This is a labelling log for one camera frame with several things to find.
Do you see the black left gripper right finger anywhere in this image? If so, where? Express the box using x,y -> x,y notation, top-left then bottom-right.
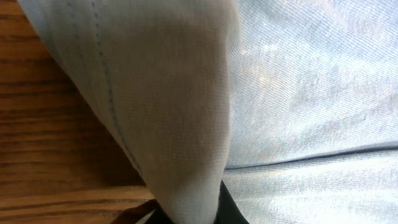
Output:
214,182 -> 249,224

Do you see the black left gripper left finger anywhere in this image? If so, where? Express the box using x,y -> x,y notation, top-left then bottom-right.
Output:
111,199 -> 173,224

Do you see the light blue printed t-shirt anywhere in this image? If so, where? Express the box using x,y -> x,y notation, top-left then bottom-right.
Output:
20,1 -> 397,223

